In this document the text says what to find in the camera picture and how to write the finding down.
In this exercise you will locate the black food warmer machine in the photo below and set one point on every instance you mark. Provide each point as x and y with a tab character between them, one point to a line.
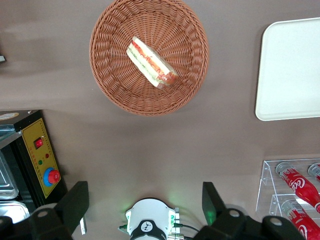
37	155

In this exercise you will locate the cream plastic tray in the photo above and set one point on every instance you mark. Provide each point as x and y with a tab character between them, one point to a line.
290	72

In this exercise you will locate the triangle sandwich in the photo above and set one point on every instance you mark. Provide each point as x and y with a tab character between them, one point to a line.
150	62

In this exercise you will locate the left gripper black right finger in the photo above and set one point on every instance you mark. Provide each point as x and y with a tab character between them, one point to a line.
212	207

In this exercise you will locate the red cola bottle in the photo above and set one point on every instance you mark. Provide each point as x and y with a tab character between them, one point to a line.
300	185
300	220
315	171

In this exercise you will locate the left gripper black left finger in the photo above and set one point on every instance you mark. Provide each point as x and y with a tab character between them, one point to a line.
72	202

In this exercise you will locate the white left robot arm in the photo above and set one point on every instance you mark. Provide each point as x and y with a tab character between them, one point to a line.
150	212

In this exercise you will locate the steel warmer pan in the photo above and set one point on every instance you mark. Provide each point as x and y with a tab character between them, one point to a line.
6	185
12	212

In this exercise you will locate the clear acrylic bottle rack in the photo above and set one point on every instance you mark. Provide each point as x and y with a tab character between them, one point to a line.
267	180

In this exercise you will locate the large round wicker basket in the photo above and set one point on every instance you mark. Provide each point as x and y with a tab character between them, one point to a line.
112	75

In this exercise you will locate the silver metal warmer drawer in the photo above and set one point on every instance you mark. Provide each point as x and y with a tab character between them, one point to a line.
83	225

